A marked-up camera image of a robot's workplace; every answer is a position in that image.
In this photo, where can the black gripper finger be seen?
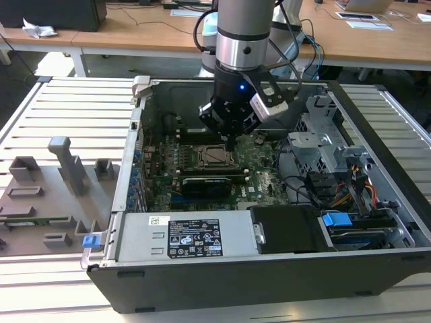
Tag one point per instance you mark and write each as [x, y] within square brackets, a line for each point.
[249, 126]
[210, 119]

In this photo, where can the silver CPU plate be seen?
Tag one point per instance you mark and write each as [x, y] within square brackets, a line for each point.
[215, 156]

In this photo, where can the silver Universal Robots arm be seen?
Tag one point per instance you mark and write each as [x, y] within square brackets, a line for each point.
[242, 20]

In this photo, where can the CPU socket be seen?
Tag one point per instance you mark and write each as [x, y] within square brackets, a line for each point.
[200, 165]

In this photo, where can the blue expansion slot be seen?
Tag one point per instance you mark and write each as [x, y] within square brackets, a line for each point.
[178, 203]

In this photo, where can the black drive cover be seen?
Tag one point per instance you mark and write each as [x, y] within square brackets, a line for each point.
[289, 228]

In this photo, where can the round coin battery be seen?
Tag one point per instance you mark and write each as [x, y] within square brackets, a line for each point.
[260, 138]

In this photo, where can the green motherboard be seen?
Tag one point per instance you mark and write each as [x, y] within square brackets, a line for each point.
[262, 181]

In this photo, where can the metal disk bay cage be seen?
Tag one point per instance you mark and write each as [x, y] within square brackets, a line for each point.
[309, 148]

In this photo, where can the black graphics card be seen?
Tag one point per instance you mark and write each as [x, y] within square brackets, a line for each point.
[207, 188]

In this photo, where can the pale blue teach pendant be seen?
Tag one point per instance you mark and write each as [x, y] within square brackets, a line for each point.
[290, 50]

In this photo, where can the white paper sheet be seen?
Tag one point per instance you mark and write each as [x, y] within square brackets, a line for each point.
[187, 12]
[368, 25]

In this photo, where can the blue disk carrier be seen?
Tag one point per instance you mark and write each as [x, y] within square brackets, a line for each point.
[336, 220]

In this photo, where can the wooden desk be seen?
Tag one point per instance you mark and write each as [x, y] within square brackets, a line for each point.
[353, 43]
[37, 42]

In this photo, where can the grey power supply unit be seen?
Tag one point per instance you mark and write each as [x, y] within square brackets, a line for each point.
[134, 235]

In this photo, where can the white framed tablet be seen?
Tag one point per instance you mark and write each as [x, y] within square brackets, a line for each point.
[355, 15]

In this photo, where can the black open PC case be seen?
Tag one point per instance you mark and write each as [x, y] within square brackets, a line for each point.
[235, 286]

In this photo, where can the silver laptop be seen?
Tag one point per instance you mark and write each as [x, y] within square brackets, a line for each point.
[367, 4]

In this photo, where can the blue case latch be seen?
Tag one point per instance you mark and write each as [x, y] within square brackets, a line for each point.
[91, 243]

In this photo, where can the grey parts rack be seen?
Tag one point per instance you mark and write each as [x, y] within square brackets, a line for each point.
[43, 188]

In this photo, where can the black computer tower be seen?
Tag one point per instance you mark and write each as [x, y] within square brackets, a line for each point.
[50, 13]

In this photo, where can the crumpled white paper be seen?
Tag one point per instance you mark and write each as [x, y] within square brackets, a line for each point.
[38, 30]

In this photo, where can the green RAM stick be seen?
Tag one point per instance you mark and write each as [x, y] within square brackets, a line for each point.
[40, 221]

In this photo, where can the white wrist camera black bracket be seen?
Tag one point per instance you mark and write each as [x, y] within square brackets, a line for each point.
[269, 107]

